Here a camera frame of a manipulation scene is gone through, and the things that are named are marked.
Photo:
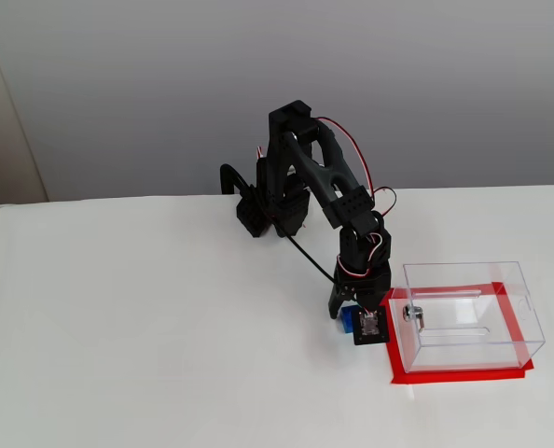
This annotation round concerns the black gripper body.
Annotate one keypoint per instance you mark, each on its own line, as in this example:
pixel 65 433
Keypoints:
pixel 369 283

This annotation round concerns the black table clamp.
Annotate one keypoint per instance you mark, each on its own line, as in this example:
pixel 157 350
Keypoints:
pixel 228 175

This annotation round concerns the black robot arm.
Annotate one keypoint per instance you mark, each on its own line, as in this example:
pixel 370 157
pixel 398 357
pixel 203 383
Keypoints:
pixel 323 172

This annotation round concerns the blue lego brick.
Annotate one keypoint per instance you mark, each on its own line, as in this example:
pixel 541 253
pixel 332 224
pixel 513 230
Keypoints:
pixel 347 322

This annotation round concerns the silver lock cylinder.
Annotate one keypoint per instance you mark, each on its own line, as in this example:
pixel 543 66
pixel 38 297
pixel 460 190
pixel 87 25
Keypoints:
pixel 410 314

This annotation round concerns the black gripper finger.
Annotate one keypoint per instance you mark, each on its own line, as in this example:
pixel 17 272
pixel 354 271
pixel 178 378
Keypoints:
pixel 335 303

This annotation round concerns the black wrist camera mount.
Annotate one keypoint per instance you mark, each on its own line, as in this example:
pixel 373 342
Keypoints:
pixel 371 340

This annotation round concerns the transparent plastic box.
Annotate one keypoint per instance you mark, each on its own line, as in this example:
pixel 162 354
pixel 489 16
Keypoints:
pixel 468 280

